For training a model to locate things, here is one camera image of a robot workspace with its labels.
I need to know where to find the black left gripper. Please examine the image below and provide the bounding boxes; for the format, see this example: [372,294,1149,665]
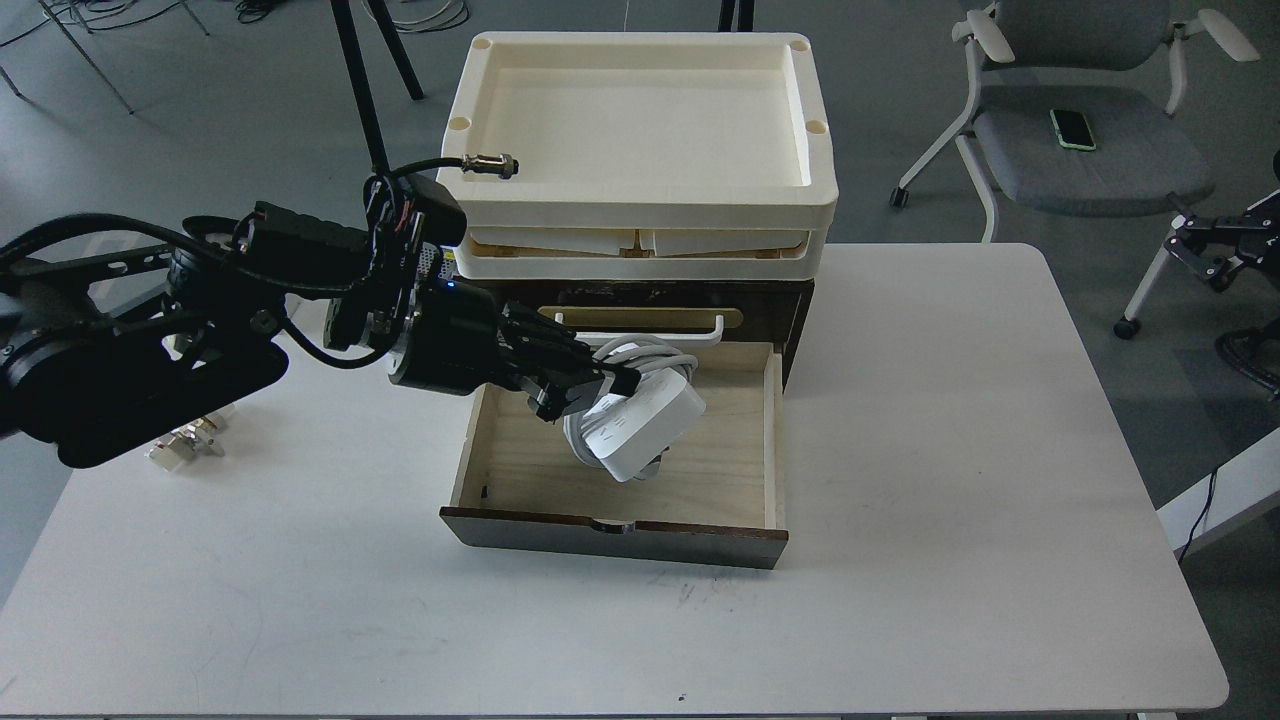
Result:
[388,281,643,421]

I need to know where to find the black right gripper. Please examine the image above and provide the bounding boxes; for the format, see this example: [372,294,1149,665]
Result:
[1165,188,1279,293]

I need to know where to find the white power strip with cable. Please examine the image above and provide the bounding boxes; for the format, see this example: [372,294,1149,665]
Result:
[562,334,707,483]

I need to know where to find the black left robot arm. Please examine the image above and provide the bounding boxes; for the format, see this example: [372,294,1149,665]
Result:
[3,201,641,468]

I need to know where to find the metal mesh power supply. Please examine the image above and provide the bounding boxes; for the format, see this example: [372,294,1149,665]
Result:
[419,243,457,281]

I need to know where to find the green smartphone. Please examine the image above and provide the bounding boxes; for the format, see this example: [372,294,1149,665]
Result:
[1050,108,1097,152]

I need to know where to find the grey office chair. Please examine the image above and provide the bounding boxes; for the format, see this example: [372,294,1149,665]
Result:
[888,0,1261,341]

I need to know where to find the open wooden drawer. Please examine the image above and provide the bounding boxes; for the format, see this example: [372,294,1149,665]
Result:
[439,342,788,569]

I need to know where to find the cream plastic stacked trays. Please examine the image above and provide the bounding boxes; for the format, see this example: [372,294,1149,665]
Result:
[438,32,838,281]

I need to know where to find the black tripod legs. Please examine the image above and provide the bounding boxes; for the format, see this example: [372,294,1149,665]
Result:
[330,0,426,176]

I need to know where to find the white metal pipe fitting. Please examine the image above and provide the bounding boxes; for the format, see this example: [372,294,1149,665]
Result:
[145,413,228,473]

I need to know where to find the white drawer handle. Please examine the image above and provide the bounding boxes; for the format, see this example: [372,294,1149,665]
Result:
[552,313,724,347]

